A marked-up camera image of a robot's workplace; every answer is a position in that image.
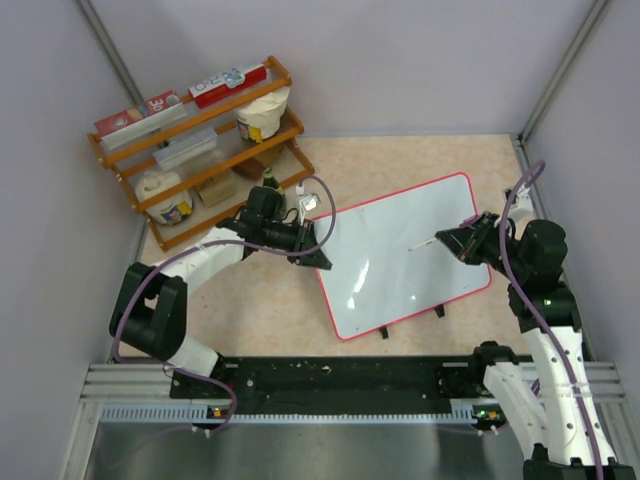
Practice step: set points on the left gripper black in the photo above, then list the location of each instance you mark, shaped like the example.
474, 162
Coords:
304, 235

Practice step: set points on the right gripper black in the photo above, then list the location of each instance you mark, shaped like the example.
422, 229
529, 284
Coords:
466, 242

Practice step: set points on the marker pen with magenta cap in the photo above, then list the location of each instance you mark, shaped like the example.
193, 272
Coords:
422, 244

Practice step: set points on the whiteboard with pink frame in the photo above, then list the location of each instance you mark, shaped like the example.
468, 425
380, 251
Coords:
375, 281

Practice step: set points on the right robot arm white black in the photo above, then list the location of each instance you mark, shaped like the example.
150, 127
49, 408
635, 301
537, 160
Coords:
556, 423

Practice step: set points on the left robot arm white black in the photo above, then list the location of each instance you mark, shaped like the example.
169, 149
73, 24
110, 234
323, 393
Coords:
151, 309

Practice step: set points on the whiteboard stand foot right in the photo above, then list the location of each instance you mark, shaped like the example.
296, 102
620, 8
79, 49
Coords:
440, 310

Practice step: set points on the green glass bottle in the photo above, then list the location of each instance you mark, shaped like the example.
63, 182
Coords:
270, 181

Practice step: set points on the brown cardboard packet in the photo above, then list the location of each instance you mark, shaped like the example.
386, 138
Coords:
216, 189

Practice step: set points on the white paper bag upper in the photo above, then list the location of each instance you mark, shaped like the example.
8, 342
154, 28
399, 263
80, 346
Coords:
259, 120

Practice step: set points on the orange wooden shelf rack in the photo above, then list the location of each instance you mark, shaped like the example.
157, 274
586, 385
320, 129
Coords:
129, 162

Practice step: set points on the clear plastic box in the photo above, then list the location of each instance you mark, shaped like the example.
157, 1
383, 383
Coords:
181, 151

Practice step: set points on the red white long box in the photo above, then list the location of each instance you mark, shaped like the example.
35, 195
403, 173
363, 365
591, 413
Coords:
218, 87

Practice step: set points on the red silver foil box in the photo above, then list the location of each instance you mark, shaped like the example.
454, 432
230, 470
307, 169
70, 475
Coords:
128, 125

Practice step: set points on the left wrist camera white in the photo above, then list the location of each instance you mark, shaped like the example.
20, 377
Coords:
306, 202

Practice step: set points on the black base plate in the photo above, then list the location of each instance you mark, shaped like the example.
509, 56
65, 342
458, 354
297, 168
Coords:
348, 385

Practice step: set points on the grey cable duct rail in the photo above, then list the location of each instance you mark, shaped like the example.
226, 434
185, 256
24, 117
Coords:
156, 413

